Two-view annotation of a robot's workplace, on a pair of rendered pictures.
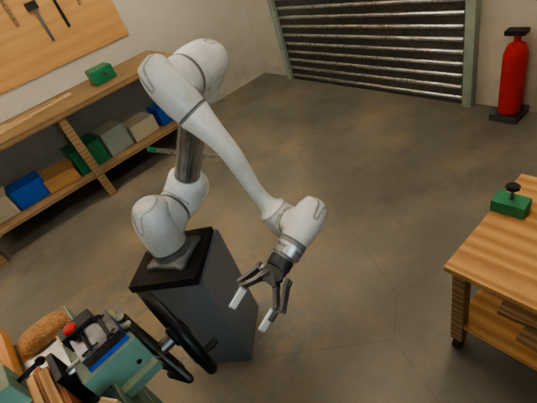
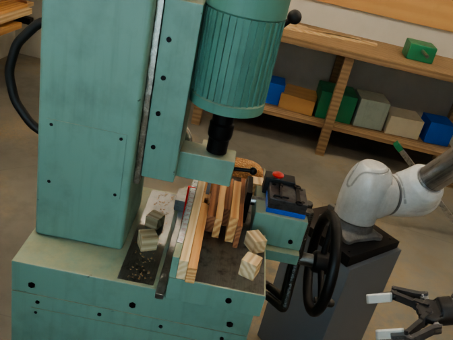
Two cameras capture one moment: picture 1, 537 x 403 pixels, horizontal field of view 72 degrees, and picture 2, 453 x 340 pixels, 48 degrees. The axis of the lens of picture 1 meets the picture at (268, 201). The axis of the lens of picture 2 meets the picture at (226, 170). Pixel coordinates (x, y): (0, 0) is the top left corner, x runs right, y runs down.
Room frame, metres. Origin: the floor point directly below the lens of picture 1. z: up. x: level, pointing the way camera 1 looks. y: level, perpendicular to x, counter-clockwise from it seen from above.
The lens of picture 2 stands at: (-0.49, 0.05, 1.61)
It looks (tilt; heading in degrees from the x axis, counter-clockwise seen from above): 27 degrees down; 30
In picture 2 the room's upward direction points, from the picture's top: 13 degrees clockwise
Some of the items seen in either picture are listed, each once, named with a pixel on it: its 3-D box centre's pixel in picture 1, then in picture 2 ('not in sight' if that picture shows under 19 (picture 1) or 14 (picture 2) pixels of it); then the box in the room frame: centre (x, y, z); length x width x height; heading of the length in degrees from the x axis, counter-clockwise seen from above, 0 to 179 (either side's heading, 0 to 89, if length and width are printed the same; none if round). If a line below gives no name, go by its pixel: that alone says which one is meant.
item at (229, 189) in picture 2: (51, 394); (226, 200); (0.52, 0.61, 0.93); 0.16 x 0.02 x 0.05; 32
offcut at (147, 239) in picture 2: not in sight; (147, 239); (0.34, 0.71, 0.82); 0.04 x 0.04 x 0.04; 60
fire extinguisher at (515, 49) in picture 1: (513, 75); not in sight; (2.06, -1.81, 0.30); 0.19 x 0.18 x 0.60; 117
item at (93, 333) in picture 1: (91, 334); (284, 192); (0.59, 0.49, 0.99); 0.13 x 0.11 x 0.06; 32
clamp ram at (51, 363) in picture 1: (77, 365); (257, 201); (0.55, 0.54, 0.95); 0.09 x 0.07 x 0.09; 32
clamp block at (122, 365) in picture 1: (109, 352); (277, 216); (0.58, 0.49, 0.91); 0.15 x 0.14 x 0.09; 32
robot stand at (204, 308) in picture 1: (205, 300); (324, 295); (1.18, 0.44, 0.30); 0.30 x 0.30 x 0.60; 72
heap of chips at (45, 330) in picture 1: (39, 330); (242, 165); (0.74, 0.71, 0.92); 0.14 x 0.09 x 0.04; 122
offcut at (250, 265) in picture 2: not in sight; (250, 266); (0.35, 0.42, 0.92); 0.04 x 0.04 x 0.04; 11
